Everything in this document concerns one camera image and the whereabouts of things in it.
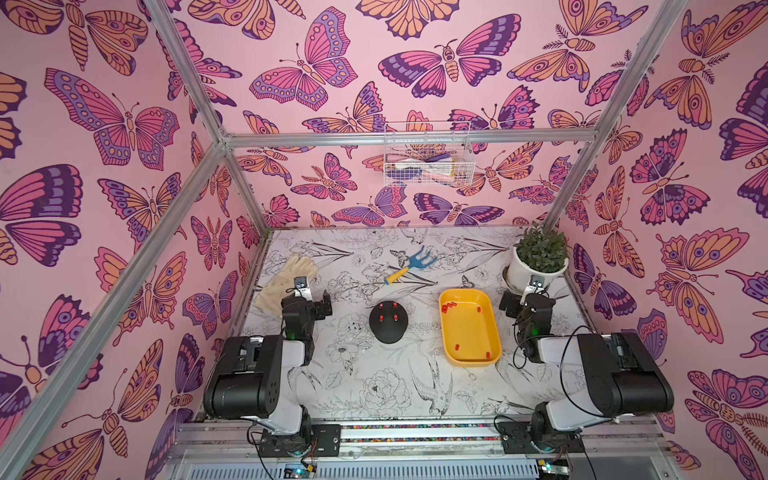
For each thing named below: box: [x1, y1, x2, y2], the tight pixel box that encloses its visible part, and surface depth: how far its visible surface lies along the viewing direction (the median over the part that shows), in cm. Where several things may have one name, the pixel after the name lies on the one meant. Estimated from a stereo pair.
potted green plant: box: [507, 222, 570, 292], surface depth 93 cm
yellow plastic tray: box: [439, 288, 502, 367], surface depth 95 cm
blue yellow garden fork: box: [384, 245, 438, 285], surface depth 112 cm
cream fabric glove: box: [254, 253, 319, 315], surface depth 109 cm
